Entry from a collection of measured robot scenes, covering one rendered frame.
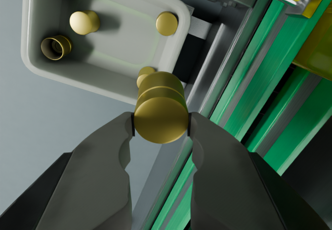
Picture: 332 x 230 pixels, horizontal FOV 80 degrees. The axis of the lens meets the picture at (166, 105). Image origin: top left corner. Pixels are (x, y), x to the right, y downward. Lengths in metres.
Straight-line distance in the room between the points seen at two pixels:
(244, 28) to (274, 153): 0.16
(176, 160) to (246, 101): 0.18
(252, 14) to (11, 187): 0.69
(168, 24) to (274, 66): 0.18
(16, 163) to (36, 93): 0.22
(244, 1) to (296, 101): 0.14
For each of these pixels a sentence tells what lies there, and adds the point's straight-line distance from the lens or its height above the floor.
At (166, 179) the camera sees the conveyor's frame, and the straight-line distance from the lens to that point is 0.39.
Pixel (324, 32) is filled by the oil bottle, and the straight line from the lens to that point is 0.22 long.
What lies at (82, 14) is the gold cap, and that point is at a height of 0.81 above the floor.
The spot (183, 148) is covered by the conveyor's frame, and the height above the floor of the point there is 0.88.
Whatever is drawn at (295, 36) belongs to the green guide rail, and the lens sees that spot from 0.22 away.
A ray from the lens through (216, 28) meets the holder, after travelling 0.36.
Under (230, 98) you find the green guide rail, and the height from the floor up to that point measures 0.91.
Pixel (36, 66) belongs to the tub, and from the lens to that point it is 0.37.
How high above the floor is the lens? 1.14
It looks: 63 degrees down
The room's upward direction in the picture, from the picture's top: 178 degrees clockwise
